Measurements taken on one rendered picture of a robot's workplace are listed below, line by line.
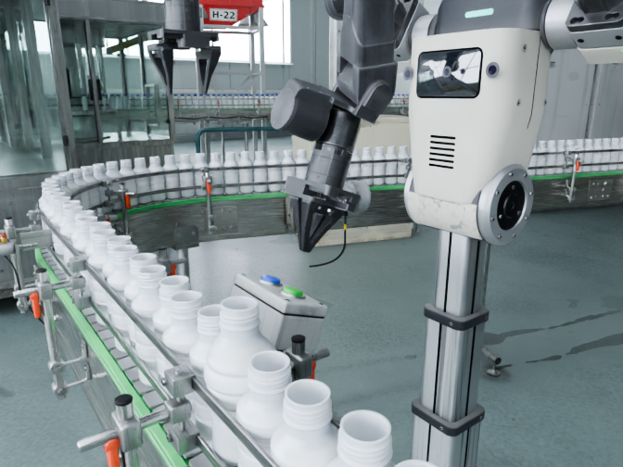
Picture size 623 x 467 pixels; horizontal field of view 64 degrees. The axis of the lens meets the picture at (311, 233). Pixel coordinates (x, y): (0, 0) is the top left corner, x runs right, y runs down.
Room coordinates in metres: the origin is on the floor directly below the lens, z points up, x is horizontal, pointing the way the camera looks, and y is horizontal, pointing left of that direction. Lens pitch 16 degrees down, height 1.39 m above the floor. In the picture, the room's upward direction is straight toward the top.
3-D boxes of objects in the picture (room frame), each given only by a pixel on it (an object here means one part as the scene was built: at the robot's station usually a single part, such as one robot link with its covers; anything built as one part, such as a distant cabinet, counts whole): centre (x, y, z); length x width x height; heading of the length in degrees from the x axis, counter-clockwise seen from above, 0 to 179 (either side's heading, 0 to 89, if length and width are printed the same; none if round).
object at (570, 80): (6.13, -2.84, 0.96); 0.82 x 0.50 x 1.91; 109
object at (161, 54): (0.87, 0.23, 1.44); 0.07 x 0.07 x 0.09; 37
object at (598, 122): (6.42, -3.69, 0.96); 0.82 x 0.50 x 1.91; 109
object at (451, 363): (1.00, -0.32, 0.74); 0.11 x 0.11 x 0.40; 37
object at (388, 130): (4.89, -0.41, 0.59); 1.10 x 0.62 x 1.18; 109
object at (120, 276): (0.72, 0.28, 1.08); 0.06 x 0.06 x 0.17
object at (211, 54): (0.89, 0.20, 1.44); 0.07 x 0.07 x 0.09; 37
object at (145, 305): (0.62, 0.21, 1.08); 0.06 x 0.06 x 0.17
